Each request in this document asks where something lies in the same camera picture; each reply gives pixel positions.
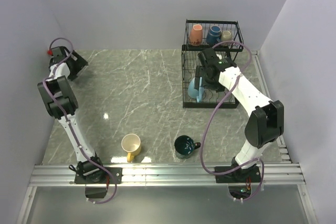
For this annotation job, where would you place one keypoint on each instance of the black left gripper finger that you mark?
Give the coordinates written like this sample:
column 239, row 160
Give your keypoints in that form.
column 74, row 70
column 78, row 62

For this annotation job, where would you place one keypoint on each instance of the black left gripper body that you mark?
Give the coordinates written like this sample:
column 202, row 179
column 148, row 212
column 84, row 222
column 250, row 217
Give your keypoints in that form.
column 70, row 59

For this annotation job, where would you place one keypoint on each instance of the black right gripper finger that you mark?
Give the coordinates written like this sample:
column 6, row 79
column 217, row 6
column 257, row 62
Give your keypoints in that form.
column 198, row 79
column 212, row 87

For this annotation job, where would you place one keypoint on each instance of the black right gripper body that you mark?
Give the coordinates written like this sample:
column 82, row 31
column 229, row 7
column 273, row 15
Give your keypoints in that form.
column 211, row 82

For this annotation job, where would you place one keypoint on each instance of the light blue ceramic mug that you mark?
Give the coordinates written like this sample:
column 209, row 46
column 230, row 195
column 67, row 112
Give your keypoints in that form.
column 196, row 93

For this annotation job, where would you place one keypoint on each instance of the pink ceramic mug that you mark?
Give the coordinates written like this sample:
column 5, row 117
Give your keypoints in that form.
column 196, row 35

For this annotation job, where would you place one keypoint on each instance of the dark blue ceramic mug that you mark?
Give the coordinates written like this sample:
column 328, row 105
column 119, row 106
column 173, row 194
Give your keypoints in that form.
column 214, row 35

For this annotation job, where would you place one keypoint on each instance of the beige ceramic mug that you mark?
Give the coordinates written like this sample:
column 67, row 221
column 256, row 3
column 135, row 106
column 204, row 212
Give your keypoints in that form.
column 226, row 38

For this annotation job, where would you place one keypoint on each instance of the dark green ceramic mug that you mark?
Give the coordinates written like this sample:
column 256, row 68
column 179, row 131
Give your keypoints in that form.
column 184, row 146

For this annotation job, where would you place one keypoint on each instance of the yellow ceramic mug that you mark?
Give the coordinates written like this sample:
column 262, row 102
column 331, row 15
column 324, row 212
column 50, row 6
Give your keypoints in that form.
column 131, row 143

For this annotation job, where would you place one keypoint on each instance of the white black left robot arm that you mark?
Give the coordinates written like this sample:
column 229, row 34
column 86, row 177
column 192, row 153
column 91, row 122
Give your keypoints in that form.
column 61, row 104

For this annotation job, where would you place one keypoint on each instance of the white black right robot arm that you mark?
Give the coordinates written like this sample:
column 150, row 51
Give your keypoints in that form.
column 266, row 117

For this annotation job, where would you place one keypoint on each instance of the black wire dish rack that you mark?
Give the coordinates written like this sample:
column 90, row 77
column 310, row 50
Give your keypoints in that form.
column 193, row 56

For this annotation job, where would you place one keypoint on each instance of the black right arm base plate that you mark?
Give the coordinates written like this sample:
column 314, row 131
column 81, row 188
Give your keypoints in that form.
column 252, row 175

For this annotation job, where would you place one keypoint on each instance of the aluminium mounting rail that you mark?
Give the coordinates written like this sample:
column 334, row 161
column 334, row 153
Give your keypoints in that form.
column 165, row 175

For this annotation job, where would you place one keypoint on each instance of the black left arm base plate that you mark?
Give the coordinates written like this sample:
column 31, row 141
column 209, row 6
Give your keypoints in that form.
column 115, row 175

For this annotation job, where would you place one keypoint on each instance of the black box under rail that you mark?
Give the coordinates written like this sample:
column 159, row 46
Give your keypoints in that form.
column 95, row 192

